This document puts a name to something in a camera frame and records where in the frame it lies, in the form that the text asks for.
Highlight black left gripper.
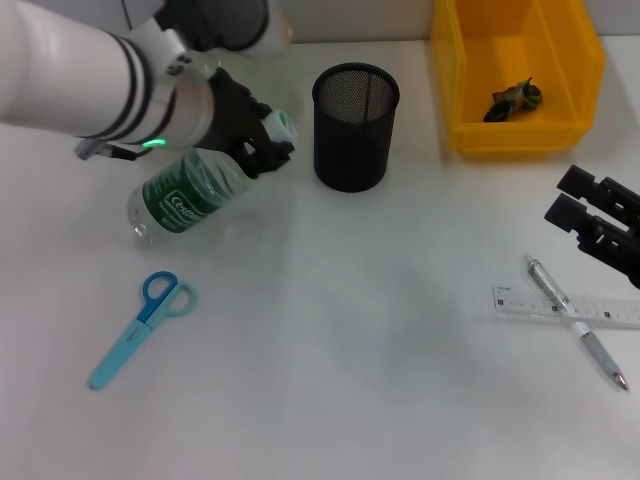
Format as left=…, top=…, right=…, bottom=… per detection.
left=198, top=66, right=295, bottom=180

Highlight clear green-label water bottle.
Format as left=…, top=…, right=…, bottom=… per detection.
left=127, top=109, right=300, bottom=249

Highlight green plastic wrapper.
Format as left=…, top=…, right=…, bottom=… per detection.
left=481, top=76, right=545, bottom=124

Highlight blue plastic scissors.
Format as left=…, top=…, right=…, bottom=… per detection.
left=88, top=271, right=198, bottom=391

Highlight pale green fruit plate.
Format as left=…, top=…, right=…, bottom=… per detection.
left=192, top=42, right=307, bottom=151

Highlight clear plastic ruler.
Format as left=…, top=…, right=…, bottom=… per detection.
left=490, top=283, right=640, bottom=331

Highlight black mesh pen holder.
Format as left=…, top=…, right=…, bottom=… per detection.
left=312, top=62, right=402, bottom=193

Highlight white silver pen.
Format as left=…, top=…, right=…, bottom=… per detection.
left=524, top=254, right=632, bottom=393

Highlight yellow plastic bin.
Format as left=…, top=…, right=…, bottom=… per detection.
left=430, top=0, right=608, bottom=162

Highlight grey cable with metal plug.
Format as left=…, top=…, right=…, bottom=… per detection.
left=73, top=138, right=147, bottom=162

